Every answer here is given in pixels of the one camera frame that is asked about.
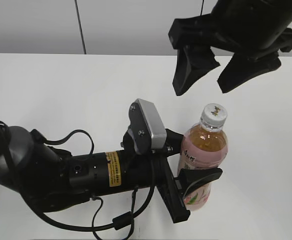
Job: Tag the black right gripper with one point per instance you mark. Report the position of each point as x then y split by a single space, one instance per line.
193 38

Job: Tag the white bottle cap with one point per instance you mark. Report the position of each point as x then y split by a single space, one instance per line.
214 115

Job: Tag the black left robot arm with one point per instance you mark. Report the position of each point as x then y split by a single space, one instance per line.
51 179

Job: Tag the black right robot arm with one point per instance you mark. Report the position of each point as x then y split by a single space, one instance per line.
254 31

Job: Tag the pink oolong tea bottle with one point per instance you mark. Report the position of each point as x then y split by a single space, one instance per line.
201 148

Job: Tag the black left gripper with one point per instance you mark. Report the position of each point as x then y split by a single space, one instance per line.
153 170

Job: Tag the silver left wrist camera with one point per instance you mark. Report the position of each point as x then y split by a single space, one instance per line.
146 127

